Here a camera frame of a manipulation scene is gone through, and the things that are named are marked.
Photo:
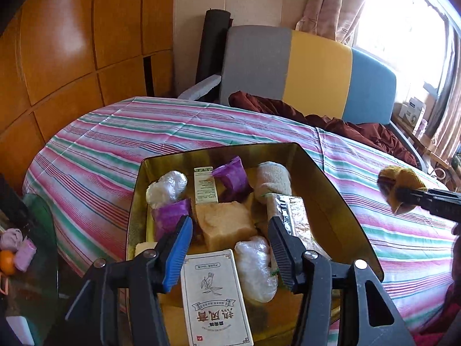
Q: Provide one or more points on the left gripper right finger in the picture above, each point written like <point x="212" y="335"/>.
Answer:
<point x="367" y="314"/>

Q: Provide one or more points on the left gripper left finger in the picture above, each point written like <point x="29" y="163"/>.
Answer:
<point x="91" y="316"/>

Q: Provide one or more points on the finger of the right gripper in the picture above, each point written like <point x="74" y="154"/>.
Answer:
<point x="445" y="204"/>

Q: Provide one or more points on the yellow sock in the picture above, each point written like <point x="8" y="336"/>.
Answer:
<point x="394" y="182"/>

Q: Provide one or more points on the white cream carton box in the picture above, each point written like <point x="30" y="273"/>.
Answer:
<point x="213" y="303"/>

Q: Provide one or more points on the purple foil packet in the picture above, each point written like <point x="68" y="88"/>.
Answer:
<point x="234" y="178"/>
<point x="167" y="217"/>

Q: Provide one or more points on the orange corn snack packet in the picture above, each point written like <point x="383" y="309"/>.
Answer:
<point x="291" y="219"/>

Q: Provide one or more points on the clear plastic bag ball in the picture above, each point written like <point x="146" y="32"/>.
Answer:
<point x="168" y="189"/>

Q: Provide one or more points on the small green white box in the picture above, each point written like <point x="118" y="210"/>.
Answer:
<point x="205" y="191"/>

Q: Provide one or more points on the beige blue sock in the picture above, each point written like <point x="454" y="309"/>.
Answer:
<point x="271" y="178"/>

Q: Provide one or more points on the gold metal tin tray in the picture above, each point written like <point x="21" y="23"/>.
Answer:
<point x="333" y="224"/>

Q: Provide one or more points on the wooden side desk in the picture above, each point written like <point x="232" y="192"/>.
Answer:
<point x="426" y="160"/>

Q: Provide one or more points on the right pink curtain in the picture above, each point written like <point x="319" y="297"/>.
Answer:
<point x="447" y="136"/>

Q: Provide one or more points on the pink curtain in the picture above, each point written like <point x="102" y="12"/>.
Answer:
<point x="447" y="136"/>
<point x="333" y="19"/>

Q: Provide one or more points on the maroon blanket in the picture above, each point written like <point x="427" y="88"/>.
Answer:
<point x="374" y="135"/>

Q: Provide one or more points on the white grey cardboard box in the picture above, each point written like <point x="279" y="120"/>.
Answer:
<point x="412" y="112"/>

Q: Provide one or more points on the orange fruit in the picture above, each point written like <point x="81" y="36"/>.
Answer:
<point x="7" y="265"/>

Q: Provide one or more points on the striped bed quilt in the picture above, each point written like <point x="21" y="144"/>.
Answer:
<point x="86" y="173"/>

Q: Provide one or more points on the pink plush toy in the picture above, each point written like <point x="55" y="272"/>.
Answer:
<point x="24" y="248"/>

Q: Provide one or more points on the blue yellow grey chair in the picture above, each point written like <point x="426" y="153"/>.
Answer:
<point x="313" y="74"/>

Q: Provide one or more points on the left pink curtain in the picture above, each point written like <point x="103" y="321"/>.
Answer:
<point x="333" y="19"/>

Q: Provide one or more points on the black rolled mat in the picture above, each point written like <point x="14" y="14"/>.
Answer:
<point x="213" y="43"/>

